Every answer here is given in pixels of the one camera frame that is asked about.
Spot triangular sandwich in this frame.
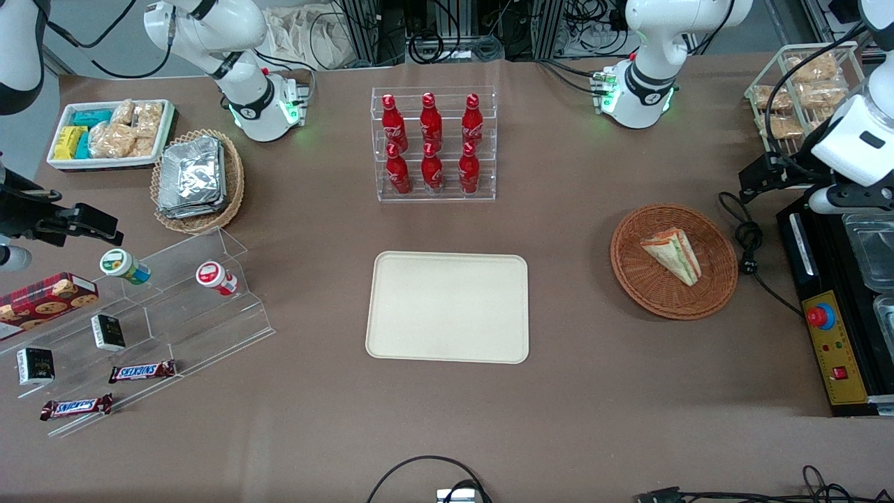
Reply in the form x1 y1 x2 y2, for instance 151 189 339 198
640 227 703 287

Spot white rectangular snack tray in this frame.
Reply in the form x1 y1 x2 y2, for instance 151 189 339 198
46 99 176 173

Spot oval light wicker basket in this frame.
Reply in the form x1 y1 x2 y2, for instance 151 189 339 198
150 129 245 235

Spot round brown wicker basket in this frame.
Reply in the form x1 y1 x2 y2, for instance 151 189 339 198
610 203 740 321

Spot beige plastic tray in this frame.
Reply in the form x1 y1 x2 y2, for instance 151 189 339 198
365 251 531 365

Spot bagged brown snack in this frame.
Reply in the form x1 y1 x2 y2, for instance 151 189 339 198
757 115 805 140
754 85 794 113
785 52 840 84
799 82 850 110

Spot green lid yogurt cup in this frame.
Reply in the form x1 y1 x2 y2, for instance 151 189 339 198
99 248 152 286

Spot yellow snack packet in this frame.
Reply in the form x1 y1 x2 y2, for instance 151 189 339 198
54 126 89 161

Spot red tartan cookie box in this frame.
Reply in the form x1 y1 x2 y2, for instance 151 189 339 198
0 272 101 342

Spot large clear glass container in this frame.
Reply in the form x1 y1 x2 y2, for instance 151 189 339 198
841 212 894 293

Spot stack of silver foil packs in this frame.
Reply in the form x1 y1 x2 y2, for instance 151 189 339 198
156 136 228 220

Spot small black box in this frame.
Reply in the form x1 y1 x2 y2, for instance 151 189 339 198
91 314 127 353
16 347 56 387

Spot black appliance with yellow panel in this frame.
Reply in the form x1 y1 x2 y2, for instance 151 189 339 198
776 196 894 418

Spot red lid yogurt cup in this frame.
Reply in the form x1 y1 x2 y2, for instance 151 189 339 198
195 260 239 297

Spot clear acrylic stepped shelf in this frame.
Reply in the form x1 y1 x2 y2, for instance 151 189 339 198
0 227 276 439

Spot brown snickers bar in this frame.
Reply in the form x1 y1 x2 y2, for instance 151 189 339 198
108 359 177 385
39 393 115 422

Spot small clear glass container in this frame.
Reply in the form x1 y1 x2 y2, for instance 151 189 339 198
872 293 894 344

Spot white cloth bag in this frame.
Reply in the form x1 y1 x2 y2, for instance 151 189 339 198
264 6 358 71

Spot red cola bottle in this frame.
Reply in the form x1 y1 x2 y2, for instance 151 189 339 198
458 142 481 195
385 143 412 196
420 142 444 194
381 94 409 152
461 93 485 147
420 92 444 150

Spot clear acrylic bottle rack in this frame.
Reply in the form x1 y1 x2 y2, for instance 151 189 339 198
370 86 498 204

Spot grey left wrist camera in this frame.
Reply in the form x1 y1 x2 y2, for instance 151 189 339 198
809 183 894 215

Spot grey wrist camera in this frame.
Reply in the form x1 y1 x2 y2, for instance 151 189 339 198
0 245 33 273
809 183 894 215

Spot black power cable with plug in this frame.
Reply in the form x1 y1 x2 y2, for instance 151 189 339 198
718 190 805 317

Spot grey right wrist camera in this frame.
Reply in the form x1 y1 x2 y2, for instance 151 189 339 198
0 245 33 273

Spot white wire rack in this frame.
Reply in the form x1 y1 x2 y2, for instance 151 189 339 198
743 41 868 156

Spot black connector with cables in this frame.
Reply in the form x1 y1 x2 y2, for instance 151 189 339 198
633 465 894 503

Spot black looped cable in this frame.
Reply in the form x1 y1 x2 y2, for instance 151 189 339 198
366 455 491 503

